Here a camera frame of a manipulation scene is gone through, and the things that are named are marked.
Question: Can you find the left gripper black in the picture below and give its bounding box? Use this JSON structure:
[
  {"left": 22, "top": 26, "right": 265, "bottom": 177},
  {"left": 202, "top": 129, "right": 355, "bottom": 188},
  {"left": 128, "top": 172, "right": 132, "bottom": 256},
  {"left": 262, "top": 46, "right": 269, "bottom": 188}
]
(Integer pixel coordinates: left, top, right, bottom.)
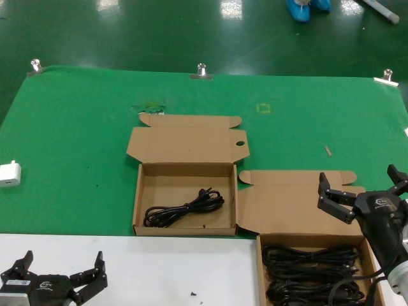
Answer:
[{"left": 0, "top": 250, "right": 108, "bottom": 306}]

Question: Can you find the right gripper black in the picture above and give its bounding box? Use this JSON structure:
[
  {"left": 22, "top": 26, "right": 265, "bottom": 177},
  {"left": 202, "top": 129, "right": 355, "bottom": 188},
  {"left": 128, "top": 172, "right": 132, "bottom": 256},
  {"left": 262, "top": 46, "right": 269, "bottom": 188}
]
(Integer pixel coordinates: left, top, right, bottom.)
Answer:
[{"left": 317, "top": 164, "right": 408, "bottom": 268}]

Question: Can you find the open brown cardboard box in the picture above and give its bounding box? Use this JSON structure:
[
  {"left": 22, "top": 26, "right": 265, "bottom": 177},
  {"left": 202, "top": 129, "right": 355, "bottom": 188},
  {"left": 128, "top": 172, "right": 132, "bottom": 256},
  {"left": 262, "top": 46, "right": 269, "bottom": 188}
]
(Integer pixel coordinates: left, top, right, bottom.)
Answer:
[
  {"left": 126, "top": 113, "right": 250, "bottom": 237},
  {"left": 237, "top": 170, "right": 385, "bottom": 306}
]

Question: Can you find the silver binder clip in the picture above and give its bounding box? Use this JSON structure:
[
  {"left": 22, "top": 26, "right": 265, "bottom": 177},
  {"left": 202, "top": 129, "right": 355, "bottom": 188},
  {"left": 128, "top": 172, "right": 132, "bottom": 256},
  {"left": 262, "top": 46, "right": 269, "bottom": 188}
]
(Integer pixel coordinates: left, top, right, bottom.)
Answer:
[
  {"left": 27, "top": 59, "right": 45, "bottom": 77},
  {"left": 190, "top": 62, "right": 214, "bottom": 80},
  {"left": 373, "top": 68, "right": 400, "bottom": 87}
]

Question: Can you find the white power adapter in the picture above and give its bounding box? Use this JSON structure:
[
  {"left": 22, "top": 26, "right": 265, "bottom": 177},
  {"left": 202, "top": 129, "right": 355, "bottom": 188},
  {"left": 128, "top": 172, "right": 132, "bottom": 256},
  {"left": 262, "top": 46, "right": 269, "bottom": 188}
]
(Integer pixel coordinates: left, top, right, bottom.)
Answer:
[{"left": 0, "top": 162, "right": 23, "bottom": 188}]

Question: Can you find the green table cloth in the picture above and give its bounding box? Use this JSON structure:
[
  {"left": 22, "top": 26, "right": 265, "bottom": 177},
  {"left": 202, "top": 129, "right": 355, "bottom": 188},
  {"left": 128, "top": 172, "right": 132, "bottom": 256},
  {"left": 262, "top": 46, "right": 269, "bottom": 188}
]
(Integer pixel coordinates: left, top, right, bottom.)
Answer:
[{"left": 0, "top": 64, "right": 408, "bottom": 237}]

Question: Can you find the grey metal pole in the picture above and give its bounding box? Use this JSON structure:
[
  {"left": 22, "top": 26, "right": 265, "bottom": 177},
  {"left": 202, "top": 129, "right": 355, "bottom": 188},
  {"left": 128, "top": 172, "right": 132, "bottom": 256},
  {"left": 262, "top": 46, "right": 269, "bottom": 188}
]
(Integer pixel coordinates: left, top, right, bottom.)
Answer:
[{"left": 361, "top": 0, "right": 401, "bottom": 24}]

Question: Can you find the blue shoe cover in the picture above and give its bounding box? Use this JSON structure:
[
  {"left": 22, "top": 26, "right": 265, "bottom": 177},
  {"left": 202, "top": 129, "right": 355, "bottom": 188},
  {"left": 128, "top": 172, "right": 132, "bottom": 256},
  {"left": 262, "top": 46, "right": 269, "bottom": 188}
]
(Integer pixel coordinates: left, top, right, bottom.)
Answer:
[{"left": 286, "top": 0, "right": 311, "bottom": 23}]

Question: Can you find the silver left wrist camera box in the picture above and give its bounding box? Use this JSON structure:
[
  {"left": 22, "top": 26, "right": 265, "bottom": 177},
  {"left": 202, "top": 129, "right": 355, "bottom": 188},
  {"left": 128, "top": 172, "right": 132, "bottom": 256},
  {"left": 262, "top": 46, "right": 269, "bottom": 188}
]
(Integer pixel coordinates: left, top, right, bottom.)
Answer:
[{"left": 0, "top": 279, "right": 32, "bottom": 306}]

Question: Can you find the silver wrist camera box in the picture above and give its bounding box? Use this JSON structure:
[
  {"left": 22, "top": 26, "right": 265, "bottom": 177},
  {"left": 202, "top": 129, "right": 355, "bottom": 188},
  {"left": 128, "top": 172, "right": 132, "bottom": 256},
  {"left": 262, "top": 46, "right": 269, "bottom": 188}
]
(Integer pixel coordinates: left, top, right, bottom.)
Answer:
[
  {"left": 0, "top": 279, "right": 32, "bottom": 306},
  {"left": 400, "top": 198, "right": 408, "bottom": 249}
]

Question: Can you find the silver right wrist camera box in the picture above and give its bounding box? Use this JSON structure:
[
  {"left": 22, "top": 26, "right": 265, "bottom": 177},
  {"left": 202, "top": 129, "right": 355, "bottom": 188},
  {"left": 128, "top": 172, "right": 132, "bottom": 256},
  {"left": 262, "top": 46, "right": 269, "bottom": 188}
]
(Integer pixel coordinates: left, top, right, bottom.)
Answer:
[{"left": 400, "top": 198, "right": 408, "bottom": 249}]

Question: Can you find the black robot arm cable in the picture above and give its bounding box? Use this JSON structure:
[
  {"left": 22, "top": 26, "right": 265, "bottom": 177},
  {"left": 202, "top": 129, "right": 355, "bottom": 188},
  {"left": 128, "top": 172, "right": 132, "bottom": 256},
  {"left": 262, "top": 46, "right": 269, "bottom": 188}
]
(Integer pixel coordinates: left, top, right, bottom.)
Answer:
[{"left": 330, "top": 269, "right": 395, "bottom": 306}]

